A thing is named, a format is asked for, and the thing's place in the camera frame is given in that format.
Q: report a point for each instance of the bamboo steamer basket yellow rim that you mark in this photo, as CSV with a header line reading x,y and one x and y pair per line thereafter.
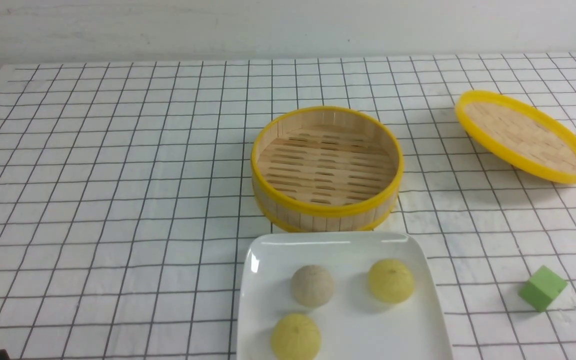
x,y
326,168

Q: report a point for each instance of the white square plate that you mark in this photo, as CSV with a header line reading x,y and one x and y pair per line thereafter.
x,y
354,325

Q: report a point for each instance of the bamboo steamer lid yellow rim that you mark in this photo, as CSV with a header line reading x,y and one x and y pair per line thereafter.
x,y
519,134

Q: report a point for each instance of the beige steamed bun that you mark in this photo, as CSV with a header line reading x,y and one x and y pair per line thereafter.
x,y
312,286

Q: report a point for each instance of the white grid tablecloth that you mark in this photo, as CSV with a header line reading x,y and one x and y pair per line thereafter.
x,y
127,209

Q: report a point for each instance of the green cube block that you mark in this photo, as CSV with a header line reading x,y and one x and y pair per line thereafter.
x,y
542,288

